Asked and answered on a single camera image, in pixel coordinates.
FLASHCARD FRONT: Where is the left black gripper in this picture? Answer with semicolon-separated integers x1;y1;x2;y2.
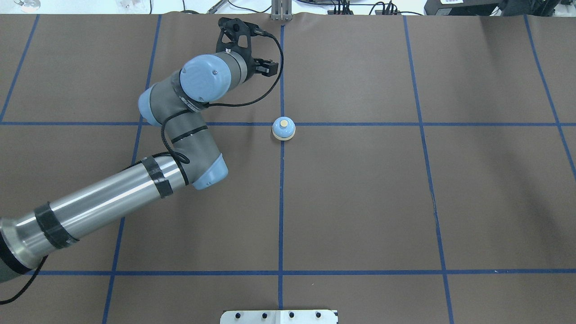
246;57;279;79

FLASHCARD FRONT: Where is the white camera pedestal column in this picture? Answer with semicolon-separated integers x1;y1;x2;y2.
220;309;339;324

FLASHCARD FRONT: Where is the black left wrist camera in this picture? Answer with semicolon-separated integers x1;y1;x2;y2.
216;17;271;59

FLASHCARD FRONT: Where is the clear tape roll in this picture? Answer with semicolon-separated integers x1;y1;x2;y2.
13;0;41;13

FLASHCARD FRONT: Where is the light blue call bell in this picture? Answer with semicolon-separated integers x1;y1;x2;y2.
271;116;296;141

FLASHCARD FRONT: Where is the black white box device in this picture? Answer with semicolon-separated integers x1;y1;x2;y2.
424;0;501;16

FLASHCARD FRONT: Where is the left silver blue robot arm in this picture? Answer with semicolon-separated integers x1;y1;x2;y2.
1;50;284;282

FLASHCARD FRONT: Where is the aluminium frame post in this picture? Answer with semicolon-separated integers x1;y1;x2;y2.
270;0;293;21

